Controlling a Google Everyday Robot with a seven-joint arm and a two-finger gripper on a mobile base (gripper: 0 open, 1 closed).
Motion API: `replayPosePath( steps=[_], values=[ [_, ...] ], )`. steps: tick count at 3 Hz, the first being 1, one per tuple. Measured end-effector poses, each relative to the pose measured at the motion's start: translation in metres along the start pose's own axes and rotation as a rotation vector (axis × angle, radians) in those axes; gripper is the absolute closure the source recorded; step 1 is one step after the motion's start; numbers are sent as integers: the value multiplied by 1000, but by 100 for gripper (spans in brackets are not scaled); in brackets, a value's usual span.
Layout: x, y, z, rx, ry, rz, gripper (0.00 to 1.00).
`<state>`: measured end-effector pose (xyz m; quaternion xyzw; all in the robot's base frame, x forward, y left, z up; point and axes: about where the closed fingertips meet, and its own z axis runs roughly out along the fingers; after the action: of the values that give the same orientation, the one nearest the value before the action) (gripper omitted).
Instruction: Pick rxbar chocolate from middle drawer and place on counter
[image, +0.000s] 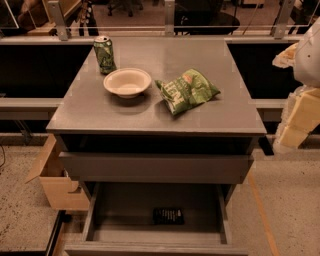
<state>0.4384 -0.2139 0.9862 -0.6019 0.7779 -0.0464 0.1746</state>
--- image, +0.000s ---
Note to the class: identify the green chip bag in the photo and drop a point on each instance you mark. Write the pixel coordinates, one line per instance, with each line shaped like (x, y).
(186, 92)

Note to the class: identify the black rxbar chocolate bar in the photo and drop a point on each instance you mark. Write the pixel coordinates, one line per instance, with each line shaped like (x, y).
(168, 216)

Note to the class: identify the open middle drawer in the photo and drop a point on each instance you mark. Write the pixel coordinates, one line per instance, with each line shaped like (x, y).
(120, 222)

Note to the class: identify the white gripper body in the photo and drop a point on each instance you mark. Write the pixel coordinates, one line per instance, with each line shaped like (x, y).
(308, 60)

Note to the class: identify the black office chair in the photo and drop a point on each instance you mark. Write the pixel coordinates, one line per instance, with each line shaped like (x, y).
(203, 17)

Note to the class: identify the metal railing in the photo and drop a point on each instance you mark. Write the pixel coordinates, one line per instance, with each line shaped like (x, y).
(84, 19)

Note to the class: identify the cardboard box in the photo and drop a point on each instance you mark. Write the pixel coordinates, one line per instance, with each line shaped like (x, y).
(61, 192)

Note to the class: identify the green soda can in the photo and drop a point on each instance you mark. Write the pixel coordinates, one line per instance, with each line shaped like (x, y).
(103, 48)

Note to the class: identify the white paper bowl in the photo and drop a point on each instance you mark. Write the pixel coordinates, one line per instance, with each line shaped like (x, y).
(127, 82)

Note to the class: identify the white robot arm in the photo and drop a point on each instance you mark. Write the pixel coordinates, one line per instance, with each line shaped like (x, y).
(311, 36)

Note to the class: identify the closed top drawer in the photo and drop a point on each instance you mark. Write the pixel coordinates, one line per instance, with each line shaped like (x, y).
(156, 168)

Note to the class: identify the grey drawer cabinet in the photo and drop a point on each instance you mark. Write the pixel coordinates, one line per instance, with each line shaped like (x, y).
(92, 120)

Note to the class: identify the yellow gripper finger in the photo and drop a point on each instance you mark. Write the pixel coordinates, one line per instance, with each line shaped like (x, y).
(291, 137)
(305, 115)

